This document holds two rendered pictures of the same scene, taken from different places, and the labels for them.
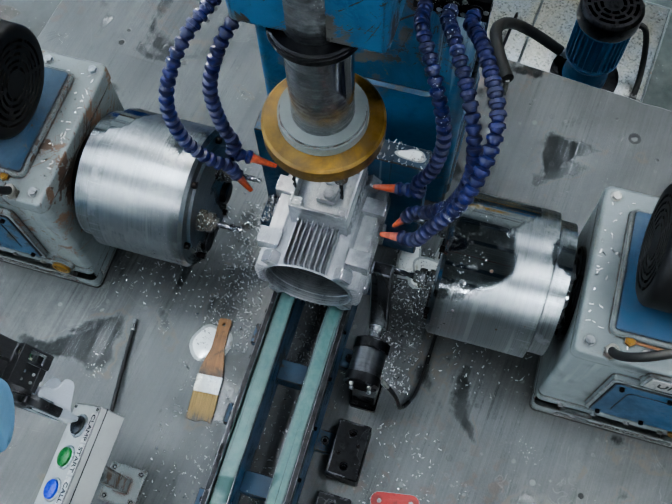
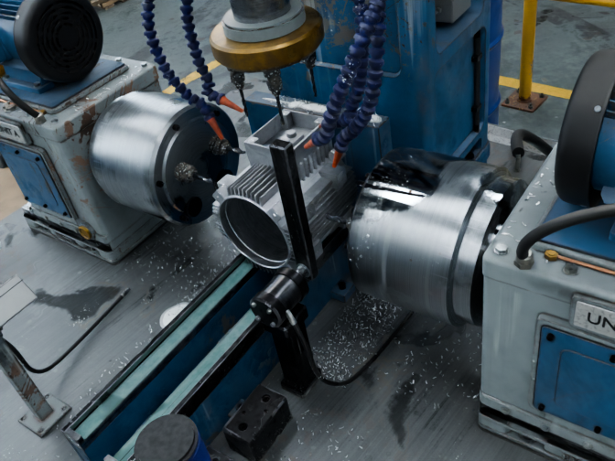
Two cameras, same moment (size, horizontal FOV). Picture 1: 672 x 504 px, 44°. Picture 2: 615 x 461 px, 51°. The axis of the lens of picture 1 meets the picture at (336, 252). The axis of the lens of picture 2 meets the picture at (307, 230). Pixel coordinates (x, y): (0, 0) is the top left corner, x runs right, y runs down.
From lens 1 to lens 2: 0.78 m
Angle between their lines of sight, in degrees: 30
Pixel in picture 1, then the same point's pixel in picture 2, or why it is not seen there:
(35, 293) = (66, 262)
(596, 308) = (518, 226)
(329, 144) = (253, 26)
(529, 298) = (446, 219)
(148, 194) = (137, 130)
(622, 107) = not seen: outside the picture
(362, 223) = (316, 182)
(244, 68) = not seen: hidden behind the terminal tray
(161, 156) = (158, 105)
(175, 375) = (137, 336)
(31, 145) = (71, 95)
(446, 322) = (362, 253)
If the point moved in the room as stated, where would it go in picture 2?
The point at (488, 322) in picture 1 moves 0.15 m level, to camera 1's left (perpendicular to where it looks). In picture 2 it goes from (403, 250) to (301, 244)
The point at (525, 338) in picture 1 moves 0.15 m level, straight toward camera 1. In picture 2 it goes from (441, 271) to (360, 331)
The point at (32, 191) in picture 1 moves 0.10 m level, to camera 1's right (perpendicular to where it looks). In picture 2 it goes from (53, 119) to (98, 119)
